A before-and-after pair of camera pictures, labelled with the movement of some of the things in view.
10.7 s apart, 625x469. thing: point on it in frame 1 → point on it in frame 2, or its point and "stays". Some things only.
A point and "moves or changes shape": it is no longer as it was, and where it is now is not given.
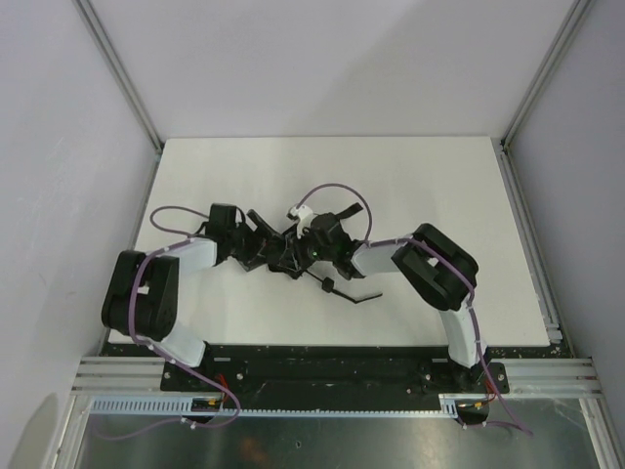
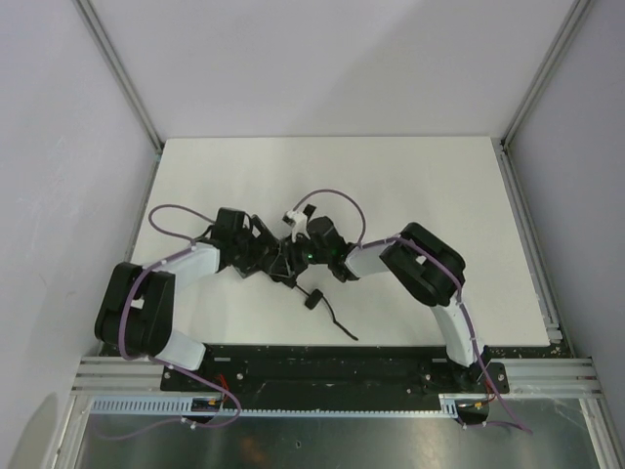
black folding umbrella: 287,253 moves or changes shape
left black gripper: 264,239 stays
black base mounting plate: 332,372 stays
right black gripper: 297,256 stays
